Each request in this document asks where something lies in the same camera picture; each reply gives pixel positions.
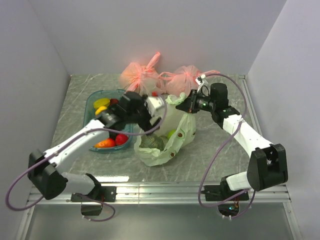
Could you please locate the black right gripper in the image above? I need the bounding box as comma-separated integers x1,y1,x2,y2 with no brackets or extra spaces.
175,89,216,114

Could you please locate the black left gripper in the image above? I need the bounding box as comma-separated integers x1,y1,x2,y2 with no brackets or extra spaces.
126,94,163,136

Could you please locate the light green plastic bag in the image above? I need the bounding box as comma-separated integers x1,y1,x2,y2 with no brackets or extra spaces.
134,92,197,167

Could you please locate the green fake lime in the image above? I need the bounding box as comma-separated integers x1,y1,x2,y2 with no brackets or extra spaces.
167,129,176,140

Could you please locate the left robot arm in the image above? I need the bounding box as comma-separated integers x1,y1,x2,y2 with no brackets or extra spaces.
27,91,166,201

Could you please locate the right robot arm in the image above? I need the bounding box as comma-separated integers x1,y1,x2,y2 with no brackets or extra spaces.
176,83,288,200

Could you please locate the right pink tied bag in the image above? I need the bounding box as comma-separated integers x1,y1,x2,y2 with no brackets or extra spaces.
158,65,220,97

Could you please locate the pink tied bag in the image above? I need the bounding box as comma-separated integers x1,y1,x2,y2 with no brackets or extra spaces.
158,65,220,97
118,51,166,95

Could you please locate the dark red fake fig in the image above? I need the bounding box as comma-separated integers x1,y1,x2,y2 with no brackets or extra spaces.
110,98,119,106

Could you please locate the left pink tied bag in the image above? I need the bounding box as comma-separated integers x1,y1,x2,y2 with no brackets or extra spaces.
118,51,166,95

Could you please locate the yellow fake starfruit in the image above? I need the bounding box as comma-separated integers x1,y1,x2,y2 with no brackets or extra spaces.
93,98,110,109

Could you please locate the orange fake mango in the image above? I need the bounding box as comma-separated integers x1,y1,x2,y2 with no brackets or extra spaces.
94,138,116,149

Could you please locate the teal plastic basket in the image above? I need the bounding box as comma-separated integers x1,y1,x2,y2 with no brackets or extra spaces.
83,89,133,154

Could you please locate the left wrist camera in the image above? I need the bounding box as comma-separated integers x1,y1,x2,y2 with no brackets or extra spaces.
144,96,166,117

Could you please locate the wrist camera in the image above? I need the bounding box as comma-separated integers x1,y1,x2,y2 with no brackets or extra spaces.
144,96,166,117
195,74,208,93

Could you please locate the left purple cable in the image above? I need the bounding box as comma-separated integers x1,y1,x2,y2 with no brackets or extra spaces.
5,94,168,222

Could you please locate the purple cable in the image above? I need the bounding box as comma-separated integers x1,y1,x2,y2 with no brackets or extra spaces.
198,72,256,220
5,94,168,222

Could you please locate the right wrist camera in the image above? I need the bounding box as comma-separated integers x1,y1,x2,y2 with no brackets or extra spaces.
195,74,208,93

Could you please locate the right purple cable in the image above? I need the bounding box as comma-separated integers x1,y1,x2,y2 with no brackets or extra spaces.
198,72,256,220

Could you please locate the aluminium mounting rail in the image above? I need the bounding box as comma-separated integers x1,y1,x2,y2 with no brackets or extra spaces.
16,182,302,240

